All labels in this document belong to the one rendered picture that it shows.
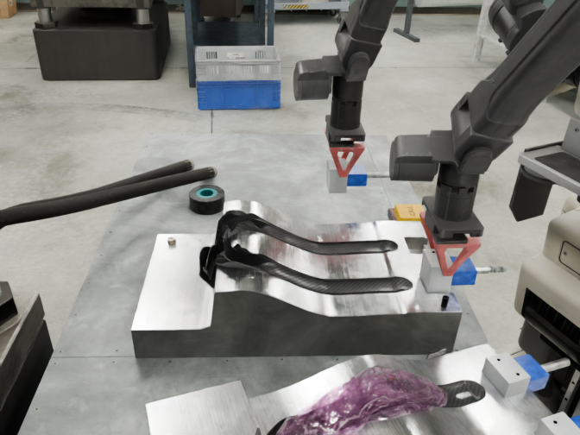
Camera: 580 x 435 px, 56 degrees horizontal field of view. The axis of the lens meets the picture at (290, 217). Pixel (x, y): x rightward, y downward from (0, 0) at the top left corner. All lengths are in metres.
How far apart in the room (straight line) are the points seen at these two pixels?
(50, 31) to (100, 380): 4.10
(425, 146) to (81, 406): 0.60
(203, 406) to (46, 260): 1.99
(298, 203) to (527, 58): 0.75
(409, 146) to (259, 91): 3.32
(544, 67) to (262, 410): 0.51
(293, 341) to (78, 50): 4.12
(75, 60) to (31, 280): 2.64
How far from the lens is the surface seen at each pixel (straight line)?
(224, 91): 4.04
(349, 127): 1.04
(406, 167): 0.78
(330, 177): 1.08
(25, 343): 1.07
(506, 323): 2.32
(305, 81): 0.99
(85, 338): 0.96
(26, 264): 2.62
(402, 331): 0.88
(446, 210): 0.83
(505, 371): 0.82
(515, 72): 0.66
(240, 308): 0.82
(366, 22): 0.94
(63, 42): 4.81
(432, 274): 0.88
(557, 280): 1.18
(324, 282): 0.90
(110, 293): 1.04
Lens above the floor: 1.44
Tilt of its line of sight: 32 degrees down
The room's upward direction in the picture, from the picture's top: 2 degrees clockwise
